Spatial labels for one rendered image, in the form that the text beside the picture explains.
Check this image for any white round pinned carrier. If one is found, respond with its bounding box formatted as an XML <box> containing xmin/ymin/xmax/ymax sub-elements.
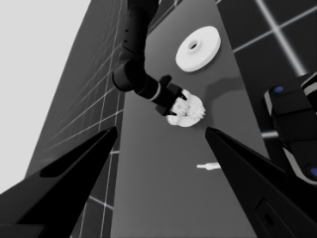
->
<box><xmin>166</xmin><ymin>89</ymin><xmax>206</xmax><ymax>128</ymax></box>

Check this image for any small white T-shaped piece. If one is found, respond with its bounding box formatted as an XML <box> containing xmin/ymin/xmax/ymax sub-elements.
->
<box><xmin>196</xmin><ymin>162</ymin><xmax>222</xmax><ymax>172</ymax></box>

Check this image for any large thick white disc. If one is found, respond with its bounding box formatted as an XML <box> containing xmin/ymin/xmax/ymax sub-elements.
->
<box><xmin>175</xmin><ymin>25</ymin><xmax>222</xmax><ymax>73</ymax></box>

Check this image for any dark robot body block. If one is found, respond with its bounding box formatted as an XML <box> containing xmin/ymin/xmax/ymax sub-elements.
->
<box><xmin>263</xmin><ymin>71</ymin><xmax>317</xmax><ymax>186</ymax></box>

